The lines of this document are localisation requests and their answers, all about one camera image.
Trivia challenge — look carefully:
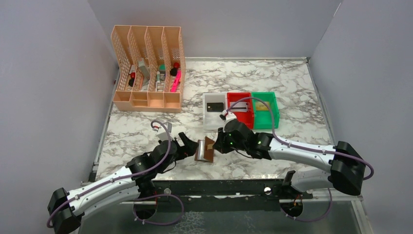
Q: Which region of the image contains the brown leather card holder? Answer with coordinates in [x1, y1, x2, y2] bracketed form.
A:
[194, 136, 215, 163]

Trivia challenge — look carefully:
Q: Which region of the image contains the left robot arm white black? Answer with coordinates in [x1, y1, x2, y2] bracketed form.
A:
[47, 133, 199, 234]

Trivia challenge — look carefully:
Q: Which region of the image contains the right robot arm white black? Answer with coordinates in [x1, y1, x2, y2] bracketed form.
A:
[213, 119, 366, 196]

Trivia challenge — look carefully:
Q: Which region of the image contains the white striped credit card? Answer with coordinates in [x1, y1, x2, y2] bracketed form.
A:
[230, 101, 248, 113]

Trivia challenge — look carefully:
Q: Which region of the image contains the black credit card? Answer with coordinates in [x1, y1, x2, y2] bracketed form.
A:
[206, 102, 225, 113]

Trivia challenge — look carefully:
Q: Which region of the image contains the gold credit card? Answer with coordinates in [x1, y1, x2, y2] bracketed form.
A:
[255, 101, 271, 111]

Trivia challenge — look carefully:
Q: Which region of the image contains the green plastic bin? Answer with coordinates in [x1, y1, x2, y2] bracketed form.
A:
[251, 92, 280, 130]

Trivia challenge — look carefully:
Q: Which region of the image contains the white plastic bin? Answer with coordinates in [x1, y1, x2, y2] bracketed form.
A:
[202, 92, 228, 131]

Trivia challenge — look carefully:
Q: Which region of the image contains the pink highlighter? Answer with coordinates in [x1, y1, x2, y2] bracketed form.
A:
[170, 70, 182, 93]

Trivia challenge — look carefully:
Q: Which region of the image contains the red black marker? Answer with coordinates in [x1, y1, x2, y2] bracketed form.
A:
[128, 72, 136, 87]

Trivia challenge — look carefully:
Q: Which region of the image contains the peach plastic desk organizer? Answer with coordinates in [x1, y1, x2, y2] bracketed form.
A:
[111, 25, 186, 113]

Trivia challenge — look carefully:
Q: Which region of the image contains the grey stapler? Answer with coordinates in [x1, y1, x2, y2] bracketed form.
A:
[137, 58, 150, 78]

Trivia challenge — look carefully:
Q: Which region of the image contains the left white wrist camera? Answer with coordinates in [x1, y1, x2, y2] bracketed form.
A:
[153, 122, 172, 141]

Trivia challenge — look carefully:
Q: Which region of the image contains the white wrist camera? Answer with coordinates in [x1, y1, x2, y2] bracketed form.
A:
[153, 122, 172, 141]
[220, 110, 237, 123]

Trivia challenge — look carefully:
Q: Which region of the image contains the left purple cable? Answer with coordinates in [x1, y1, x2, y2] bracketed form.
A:
[46, 120, 172, 229]

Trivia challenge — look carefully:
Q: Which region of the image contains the purple cable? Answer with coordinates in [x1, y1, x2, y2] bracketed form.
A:
[46, 120, 172, 229]
[223, 97, 375, 181]

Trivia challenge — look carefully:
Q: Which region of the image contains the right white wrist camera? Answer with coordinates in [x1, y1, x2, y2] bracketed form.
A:
[220, 110, 237, 123]

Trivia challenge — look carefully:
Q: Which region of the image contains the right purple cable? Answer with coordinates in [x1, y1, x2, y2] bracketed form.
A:
[223, 97, 375, 181]

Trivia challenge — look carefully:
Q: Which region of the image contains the black mounting rail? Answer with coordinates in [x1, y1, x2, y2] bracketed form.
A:
[132, 179, 313, 217]

